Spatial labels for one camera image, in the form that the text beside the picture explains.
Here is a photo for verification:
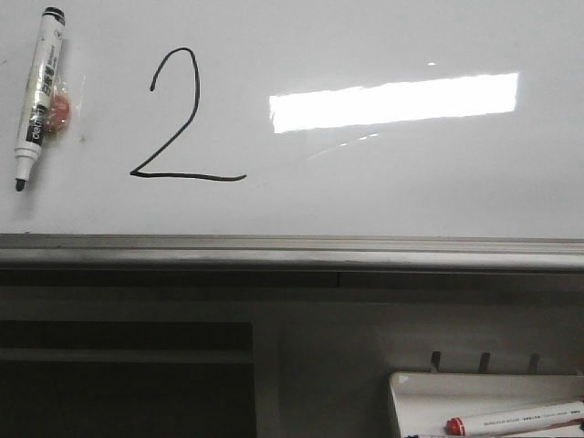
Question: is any metal tray hook left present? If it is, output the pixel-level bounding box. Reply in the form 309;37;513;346
430;350;442;373

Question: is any red capped white marker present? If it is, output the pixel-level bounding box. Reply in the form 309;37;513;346
445;401;583;436

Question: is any white whiteboard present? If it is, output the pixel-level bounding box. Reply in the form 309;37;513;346
1;1;583;239

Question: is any red round magnet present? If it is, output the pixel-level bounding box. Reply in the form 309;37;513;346
46;87;72;138

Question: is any grey whiteboard ledge rail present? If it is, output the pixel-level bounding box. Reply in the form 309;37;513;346
1;234;583;273

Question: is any white black whiteboard marker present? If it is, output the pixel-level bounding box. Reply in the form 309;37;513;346
15;6;66;192

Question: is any white marker tray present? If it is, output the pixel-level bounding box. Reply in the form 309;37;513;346
388;371;583;437

